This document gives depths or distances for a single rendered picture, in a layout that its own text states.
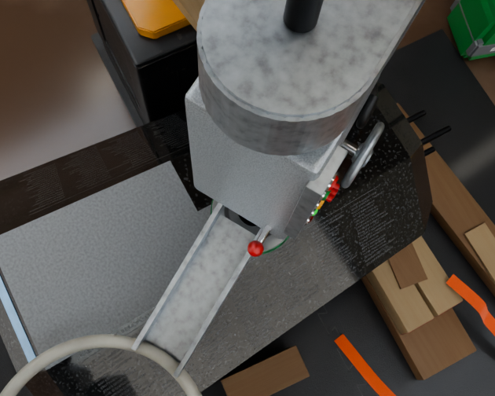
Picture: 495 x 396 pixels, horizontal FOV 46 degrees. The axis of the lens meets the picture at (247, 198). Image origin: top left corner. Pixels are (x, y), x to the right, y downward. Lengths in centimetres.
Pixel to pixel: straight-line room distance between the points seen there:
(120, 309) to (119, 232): 19
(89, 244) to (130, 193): 16
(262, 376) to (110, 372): 79
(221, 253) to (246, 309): 28
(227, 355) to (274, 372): 58
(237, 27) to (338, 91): 14
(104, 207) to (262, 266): 43
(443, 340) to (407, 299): 23
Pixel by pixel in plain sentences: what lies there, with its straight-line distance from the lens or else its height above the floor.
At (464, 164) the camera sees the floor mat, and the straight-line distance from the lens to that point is 269.
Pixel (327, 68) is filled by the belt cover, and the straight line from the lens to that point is 69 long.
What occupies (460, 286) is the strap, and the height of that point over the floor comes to 22.
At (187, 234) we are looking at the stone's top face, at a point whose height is 87.
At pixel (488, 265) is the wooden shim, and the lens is 251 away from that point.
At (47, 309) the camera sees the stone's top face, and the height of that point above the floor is 87.
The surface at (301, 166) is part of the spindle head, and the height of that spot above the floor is 159.
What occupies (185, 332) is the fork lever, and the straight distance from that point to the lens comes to 138.
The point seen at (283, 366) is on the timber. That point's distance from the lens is 221.
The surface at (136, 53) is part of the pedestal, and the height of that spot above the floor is 74.
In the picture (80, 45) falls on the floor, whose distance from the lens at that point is 278.
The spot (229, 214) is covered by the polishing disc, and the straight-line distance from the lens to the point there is 149.
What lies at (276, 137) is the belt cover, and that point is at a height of 169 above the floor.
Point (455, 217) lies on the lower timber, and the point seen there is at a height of 8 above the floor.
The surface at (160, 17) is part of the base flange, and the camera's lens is 187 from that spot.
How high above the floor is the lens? 233
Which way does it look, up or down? 73 degrees down
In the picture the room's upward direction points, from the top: 11 degrees clockwise
